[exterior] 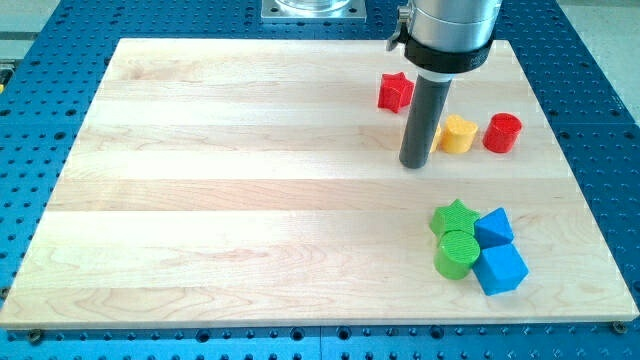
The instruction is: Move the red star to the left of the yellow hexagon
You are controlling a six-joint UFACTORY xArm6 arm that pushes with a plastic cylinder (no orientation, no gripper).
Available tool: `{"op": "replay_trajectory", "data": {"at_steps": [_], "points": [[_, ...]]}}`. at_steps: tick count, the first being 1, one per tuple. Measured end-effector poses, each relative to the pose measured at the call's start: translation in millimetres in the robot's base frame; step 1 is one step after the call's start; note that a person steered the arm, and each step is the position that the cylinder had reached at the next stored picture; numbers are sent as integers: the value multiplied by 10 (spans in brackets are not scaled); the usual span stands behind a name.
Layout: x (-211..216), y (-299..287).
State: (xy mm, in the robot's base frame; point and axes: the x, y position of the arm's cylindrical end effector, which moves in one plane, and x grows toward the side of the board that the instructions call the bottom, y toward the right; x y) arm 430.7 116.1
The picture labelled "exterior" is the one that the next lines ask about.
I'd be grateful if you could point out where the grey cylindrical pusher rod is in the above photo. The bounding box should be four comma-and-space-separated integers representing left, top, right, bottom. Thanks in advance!
399, 75, 451, 169

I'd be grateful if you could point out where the red star block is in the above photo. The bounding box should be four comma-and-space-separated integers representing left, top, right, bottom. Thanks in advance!
377, 72, 414, 113

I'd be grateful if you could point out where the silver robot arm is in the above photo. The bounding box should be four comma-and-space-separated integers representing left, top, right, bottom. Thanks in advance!
386, 0, 502, 169

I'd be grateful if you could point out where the yellow hexagon block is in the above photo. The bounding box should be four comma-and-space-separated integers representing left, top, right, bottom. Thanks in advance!
430, 124, 442, 153

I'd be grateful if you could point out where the green star block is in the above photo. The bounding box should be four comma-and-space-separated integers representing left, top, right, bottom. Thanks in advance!
429, 199, 480, 238

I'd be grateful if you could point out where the yellow heart block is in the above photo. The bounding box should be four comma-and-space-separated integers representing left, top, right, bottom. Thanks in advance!
440, 114, 479, 154

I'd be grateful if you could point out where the red cylinder block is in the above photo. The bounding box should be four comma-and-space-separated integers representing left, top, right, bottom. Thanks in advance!
482, 113, 523, 153

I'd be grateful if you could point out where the blue triangular block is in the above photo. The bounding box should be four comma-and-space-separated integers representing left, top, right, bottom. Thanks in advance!
474, 207, 514, 249

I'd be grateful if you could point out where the green cylinder block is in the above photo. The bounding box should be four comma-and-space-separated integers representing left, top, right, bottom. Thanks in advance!
434, 230, 481, 280

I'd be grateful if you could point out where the blue cube block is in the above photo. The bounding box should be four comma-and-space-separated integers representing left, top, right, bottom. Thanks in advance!
473, 244, 529, 296

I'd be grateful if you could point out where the wooden board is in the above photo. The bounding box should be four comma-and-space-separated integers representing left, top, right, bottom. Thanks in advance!
1, 38, 638, 329

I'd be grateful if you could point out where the blue perforated table plate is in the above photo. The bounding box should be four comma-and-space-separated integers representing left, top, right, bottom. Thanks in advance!
1, 0, 639, 359

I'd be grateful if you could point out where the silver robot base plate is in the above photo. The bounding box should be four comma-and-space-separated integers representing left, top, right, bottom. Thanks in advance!
260, 0, 367, 23

